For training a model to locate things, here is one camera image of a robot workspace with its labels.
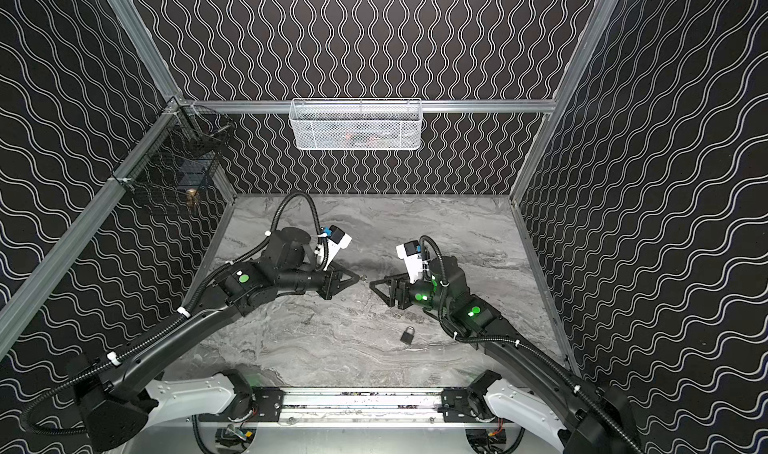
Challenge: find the black wire basket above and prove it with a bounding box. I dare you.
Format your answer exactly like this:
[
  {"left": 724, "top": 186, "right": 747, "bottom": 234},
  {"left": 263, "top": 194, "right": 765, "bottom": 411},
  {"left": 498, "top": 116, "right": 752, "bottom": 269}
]
[{"left": 116, "top": 98, "right": 236, "bottom": 219}]

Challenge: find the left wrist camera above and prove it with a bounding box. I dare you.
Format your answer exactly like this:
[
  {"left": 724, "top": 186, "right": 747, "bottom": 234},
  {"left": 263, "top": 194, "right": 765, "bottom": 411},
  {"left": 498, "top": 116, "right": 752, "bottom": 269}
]
[{"left": 321, "top": 225, "right": 352, "bottom": 270}]

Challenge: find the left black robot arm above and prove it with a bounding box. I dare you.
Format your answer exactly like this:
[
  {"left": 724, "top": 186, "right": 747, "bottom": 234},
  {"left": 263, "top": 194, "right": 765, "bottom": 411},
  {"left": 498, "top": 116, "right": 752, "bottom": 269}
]
[{"left": 19, "top": 192, "right": 360, "bottom": 451}]

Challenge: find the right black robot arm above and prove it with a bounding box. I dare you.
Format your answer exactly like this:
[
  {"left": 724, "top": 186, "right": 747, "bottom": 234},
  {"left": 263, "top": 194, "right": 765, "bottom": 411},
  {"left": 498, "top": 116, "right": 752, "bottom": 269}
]
[{"left": 369, "top": 236, "right": 643, "bottom": 453}]

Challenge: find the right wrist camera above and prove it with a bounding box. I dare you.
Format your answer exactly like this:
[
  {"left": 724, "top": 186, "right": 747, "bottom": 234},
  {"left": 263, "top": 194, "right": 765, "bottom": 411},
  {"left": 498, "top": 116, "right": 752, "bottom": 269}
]
[{"left": 396, "top": 240, "right": 427, "bottom": 284}]

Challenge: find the black padlock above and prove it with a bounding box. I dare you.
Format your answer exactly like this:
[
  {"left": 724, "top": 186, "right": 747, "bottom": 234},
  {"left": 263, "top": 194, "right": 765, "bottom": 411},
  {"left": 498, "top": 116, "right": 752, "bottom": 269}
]
[{"left": 400, "top": 326, "right": 415, "bottom": 346}]

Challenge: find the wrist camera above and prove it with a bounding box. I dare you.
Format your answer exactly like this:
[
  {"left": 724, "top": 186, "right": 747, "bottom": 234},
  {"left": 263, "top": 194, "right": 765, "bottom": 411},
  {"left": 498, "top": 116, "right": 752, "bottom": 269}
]
[
  {"left": 321, "top": 225, "right": 352, "bottom": 270},
  {"left": 396, "top": 240, "right": 427, "bottom": 284}
]

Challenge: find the brass padlock in basket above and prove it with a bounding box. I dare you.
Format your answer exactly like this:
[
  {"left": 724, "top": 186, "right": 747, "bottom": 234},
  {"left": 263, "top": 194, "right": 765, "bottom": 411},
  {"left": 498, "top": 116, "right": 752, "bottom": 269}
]
[{"left": 185, "top": 188, "right": 200, "bottom": 210}]

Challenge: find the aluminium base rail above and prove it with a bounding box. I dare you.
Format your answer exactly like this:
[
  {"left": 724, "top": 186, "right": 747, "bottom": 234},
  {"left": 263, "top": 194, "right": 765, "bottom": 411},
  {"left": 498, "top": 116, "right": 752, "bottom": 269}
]
[{"left": 119, "top": 385, "right": 607, "bottom": 429}]

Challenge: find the white wire mesh basket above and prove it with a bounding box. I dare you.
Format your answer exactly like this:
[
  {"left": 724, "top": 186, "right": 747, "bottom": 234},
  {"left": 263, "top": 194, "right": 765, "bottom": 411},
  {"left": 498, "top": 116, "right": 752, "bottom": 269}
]
[{"left": 289, "top": 98, "right": 424, "bottom": 151}]

